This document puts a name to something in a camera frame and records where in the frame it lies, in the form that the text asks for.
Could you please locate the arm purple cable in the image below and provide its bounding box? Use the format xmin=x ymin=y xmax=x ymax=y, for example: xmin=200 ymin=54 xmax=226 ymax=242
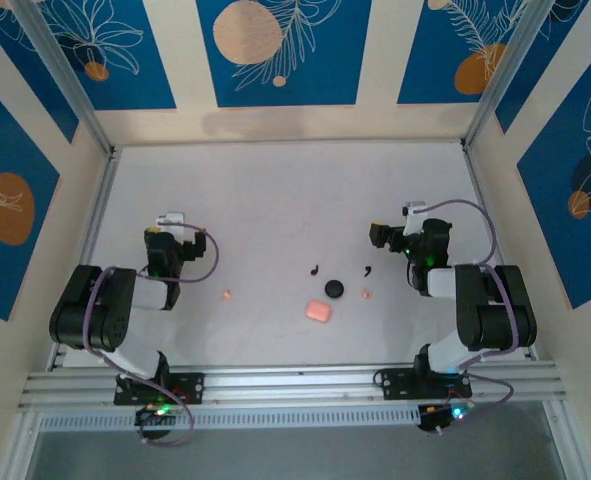
xmin=422 ymin=198 xmax=522 ymax=436
xmin=82 ymin=223 xmax=221 ymax=447

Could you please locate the aluminium frame bar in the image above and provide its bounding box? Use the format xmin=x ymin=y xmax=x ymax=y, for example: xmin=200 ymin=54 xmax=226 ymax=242
xmin=542 ymin=399 xmax=591 ymax=480
xmin=0 ymin=409 xmax=44 ymax=480

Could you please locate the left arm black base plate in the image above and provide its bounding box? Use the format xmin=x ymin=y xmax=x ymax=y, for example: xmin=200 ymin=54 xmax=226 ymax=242
xmin=113 ymin=372 xmax=206 ymax=405

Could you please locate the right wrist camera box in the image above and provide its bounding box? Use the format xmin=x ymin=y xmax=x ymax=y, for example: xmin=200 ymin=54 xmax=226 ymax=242
xmin=402 ymin=201 xmax=428 ymax=235

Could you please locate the aluminium side rail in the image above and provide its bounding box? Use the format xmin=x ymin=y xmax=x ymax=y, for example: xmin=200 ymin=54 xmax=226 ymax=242
xmin=47 ymin=147 xmax=122 ymax=372
xmin=461 ymin=144 xmax=540 ymax=362

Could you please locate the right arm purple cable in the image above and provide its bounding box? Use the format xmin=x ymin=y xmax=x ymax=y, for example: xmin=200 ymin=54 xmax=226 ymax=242
xmin=422 ymin=198 xmax=522 ymax=436

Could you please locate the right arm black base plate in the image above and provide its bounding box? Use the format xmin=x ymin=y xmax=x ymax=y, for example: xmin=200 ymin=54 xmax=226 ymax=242
xmin=377 ymin=367 xmax=474 ymax=401

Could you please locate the grey slotted cable duct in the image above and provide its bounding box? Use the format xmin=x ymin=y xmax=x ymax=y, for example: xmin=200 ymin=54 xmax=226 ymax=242
xmin=37 ymin=403 xmax=424 ymax=432

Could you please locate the pink charging case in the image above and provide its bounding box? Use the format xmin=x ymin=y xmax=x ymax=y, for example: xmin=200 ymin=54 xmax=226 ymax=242
xmin=304 ymin=299 xmax=333 ymax=323

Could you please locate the aluminium frame post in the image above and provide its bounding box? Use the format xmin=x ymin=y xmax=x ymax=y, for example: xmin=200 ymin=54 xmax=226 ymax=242
xmin=12 ymin=0 xmax=115 ymax=157
xmin=461 ymin=0 xmax=561 ymax=151

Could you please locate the aluminium mounting rail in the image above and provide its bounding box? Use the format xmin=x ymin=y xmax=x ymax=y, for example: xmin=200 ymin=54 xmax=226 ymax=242
xmin=17 ymin=362 xmax=569 ymax=414

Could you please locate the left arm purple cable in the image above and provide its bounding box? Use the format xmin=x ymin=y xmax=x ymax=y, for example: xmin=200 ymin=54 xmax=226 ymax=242
xmin=82 ymin=223 xmax=221 ymax=447

